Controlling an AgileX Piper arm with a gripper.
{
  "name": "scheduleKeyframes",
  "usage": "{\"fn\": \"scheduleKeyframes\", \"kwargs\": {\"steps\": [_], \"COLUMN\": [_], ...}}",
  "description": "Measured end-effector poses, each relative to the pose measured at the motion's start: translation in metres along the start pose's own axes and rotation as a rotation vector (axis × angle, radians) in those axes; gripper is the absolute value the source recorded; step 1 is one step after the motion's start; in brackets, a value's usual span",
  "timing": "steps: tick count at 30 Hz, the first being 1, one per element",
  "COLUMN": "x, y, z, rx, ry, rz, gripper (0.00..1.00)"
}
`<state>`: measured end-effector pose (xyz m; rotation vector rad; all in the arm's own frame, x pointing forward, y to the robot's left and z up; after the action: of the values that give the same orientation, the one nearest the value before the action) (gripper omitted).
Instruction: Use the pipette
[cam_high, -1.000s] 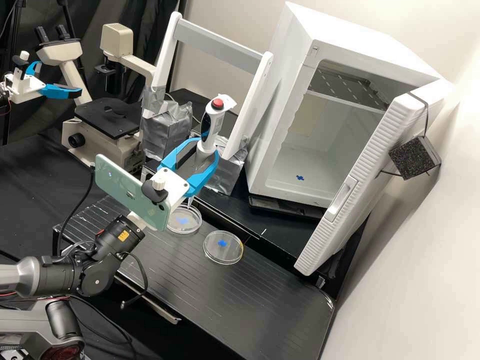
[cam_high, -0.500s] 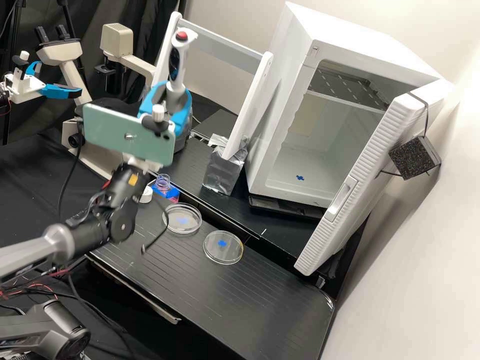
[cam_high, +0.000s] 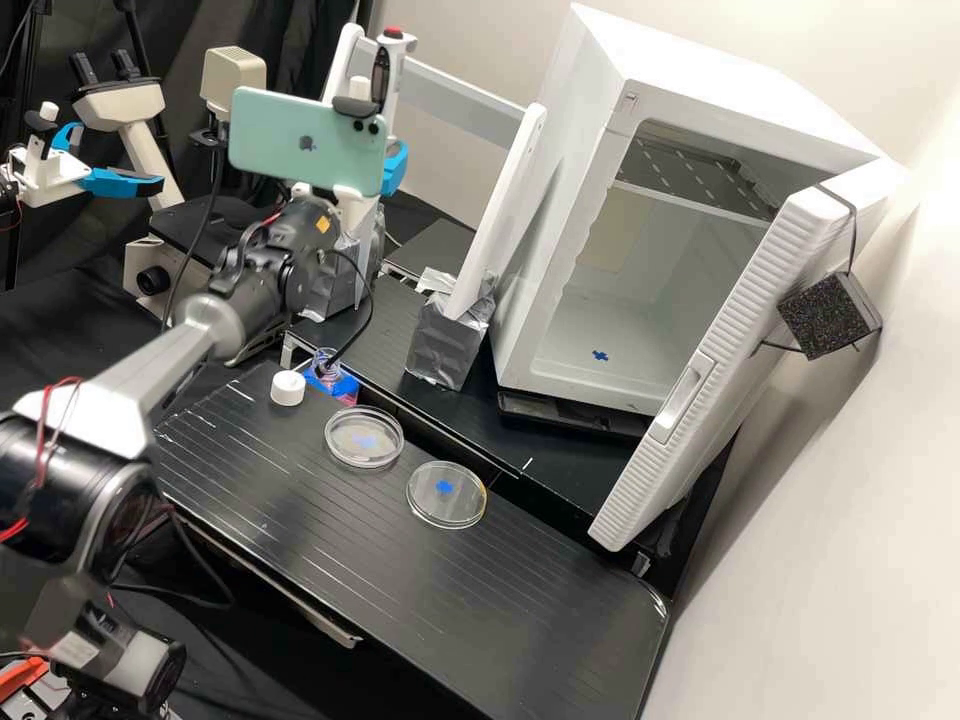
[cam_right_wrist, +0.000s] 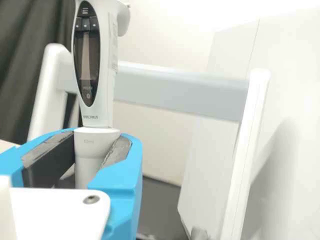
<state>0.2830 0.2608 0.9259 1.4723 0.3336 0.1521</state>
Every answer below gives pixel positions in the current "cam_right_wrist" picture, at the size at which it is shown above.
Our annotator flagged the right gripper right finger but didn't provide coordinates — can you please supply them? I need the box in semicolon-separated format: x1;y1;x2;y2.
86;133;144;240

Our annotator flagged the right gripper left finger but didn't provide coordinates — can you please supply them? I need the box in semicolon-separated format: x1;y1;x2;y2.
0;127;76;189

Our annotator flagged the pipette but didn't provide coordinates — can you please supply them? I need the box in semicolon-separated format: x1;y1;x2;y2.
70;0;132;190

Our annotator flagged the white incubator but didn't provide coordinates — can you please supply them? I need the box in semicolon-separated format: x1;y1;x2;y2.
176;16;320;240

